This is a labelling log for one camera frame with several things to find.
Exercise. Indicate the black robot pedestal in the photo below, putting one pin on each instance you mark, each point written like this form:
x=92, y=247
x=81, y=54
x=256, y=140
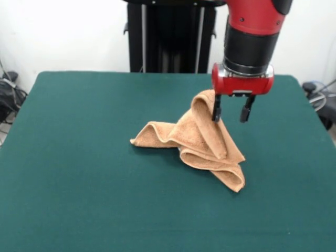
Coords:
x=162, y=39

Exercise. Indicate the tan terry towel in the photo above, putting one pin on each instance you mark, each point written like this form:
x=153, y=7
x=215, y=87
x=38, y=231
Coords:
x=199, y=136

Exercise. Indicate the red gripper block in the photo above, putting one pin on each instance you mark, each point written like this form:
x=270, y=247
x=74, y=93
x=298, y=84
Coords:
x=241, y=85

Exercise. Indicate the dark green table cloth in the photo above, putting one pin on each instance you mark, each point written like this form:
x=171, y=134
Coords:
x=78, y=157

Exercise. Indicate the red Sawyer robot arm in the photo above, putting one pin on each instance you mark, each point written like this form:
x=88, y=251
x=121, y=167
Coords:
x=252, y=39

